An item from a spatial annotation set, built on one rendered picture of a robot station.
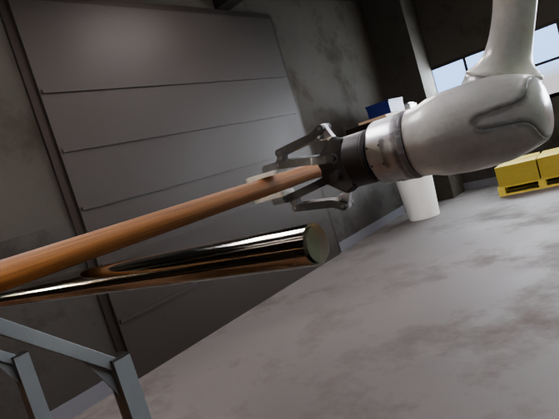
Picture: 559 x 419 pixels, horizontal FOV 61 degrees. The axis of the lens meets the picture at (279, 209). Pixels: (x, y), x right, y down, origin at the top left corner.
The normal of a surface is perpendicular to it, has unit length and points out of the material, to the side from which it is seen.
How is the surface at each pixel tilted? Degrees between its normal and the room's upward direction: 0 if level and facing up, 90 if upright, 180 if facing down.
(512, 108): 85
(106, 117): 90
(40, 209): 90
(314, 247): 90
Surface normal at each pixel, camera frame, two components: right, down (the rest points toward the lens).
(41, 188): 0.74, -0.17
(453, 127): -0.59, 0.12
